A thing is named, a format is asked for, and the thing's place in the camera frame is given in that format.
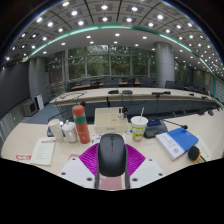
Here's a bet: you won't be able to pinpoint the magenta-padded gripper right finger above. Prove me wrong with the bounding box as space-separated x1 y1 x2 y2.
123 143 167 190

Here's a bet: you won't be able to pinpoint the red and white pamphlet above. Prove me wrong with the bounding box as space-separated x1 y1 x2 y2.
14 153 33 162

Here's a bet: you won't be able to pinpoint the cream booklet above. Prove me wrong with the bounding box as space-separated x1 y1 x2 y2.
194 134 213 163

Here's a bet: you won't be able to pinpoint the red bottle with green band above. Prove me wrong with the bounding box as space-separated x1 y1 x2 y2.
71 104 91 145

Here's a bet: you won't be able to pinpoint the white standing panel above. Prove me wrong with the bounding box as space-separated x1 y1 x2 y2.
33 93 45 111

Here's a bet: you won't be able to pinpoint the stack of white paper cups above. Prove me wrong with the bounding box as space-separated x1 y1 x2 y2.
47 118 65 144

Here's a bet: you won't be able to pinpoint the ceiling lights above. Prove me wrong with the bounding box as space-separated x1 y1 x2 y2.
3 0 224 71

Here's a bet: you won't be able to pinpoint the black computer mouse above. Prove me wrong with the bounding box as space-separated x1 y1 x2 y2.
97 133 128 178

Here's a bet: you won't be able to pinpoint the blue and white book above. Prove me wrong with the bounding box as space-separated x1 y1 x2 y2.
155 126 200 161

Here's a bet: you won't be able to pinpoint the white lidded mug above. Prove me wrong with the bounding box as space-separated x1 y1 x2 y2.
61 119 79 144

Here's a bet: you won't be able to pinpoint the white printed leaflet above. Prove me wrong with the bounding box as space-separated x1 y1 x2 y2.
29 136 57 167

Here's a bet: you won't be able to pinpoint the green printed cup with straw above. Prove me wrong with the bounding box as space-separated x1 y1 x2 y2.
130 107 149 142

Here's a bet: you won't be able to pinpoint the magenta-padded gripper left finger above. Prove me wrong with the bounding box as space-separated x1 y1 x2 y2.
58 143 101 190

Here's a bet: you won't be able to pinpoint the long curved conference desk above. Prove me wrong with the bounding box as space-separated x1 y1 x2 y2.
49 87 223 108

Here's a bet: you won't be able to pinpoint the dark office chairs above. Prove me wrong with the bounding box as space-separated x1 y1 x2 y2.
66 76 214 95

